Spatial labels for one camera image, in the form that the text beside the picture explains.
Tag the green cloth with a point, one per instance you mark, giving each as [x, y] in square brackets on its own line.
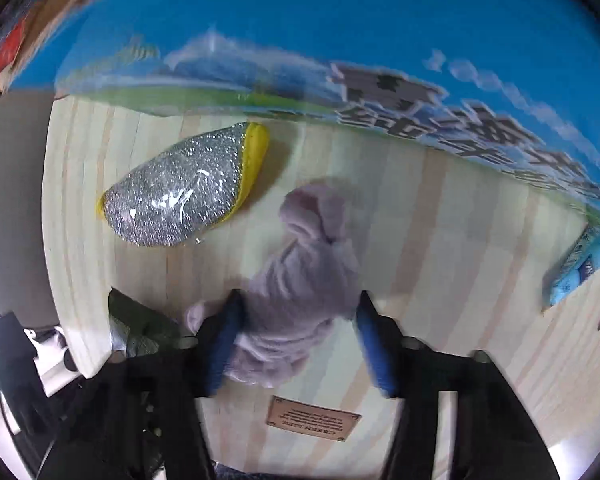
[140, 322]

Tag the light blue printed packet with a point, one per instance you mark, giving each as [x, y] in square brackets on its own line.
[575, 270]

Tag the black stand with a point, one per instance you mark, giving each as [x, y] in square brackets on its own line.
[15, 360]

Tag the red object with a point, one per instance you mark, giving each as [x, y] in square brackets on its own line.
[2, 57]

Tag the blue sky wall poster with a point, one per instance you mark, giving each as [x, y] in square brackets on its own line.
[330, 25]

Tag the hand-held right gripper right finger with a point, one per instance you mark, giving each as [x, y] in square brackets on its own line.
[377, 355]

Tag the silver glitter yellow sponge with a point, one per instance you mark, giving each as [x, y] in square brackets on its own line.
[180, 195]

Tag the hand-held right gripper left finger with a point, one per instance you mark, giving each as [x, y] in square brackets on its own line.
[219, 350]

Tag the brown label plate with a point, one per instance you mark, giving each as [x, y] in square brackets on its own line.
[312, 417]

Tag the lilac grey plush cloth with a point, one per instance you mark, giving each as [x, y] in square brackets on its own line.
[295, 290]

